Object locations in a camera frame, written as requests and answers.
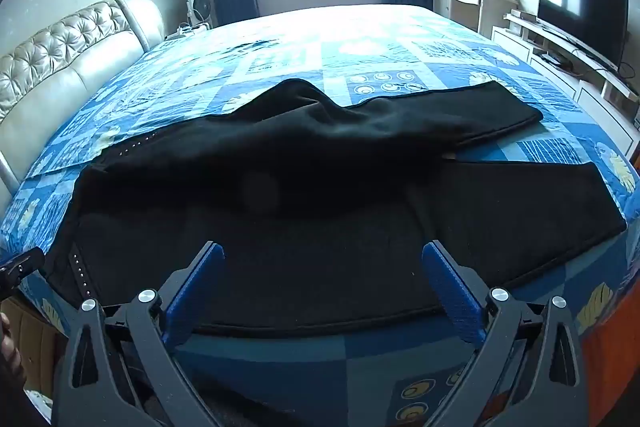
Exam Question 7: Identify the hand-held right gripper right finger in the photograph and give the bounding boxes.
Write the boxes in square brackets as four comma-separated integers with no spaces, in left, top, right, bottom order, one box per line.
[421,241,592,427]

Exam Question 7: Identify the white dressing table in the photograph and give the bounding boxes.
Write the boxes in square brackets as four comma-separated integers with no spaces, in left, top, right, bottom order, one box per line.
[430,0,519,38]

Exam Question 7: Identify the cream tufted leather headboard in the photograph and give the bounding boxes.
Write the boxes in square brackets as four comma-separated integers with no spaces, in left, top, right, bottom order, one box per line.
[0,0,166,208]

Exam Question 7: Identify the black flat television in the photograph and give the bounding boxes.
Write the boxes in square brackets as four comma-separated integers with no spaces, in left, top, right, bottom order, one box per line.
[537,0,630,74]

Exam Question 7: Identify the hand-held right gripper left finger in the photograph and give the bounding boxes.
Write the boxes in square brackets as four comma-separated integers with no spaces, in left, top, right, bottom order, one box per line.
[52,241,226,427]

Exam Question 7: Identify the white desk fan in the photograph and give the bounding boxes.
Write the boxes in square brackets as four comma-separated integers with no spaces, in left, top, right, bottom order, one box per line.
[186,0,214,28]

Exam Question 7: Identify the white television stand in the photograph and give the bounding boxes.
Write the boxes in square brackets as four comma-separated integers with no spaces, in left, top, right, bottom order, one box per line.
[492,9,640,158]

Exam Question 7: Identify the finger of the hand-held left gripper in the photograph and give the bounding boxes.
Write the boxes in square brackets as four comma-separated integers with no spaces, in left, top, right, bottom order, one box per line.
[0,247,45,303]

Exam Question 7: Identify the brown bed base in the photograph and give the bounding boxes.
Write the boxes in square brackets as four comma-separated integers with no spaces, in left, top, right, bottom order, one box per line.
[10,297,640,427]

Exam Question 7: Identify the black pants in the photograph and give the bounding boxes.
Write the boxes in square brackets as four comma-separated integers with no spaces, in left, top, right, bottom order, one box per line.
[42,78,628,338]

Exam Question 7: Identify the blue patterned bedspread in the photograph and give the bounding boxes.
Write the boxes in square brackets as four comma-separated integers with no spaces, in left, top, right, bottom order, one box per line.
[0,2,640,427]

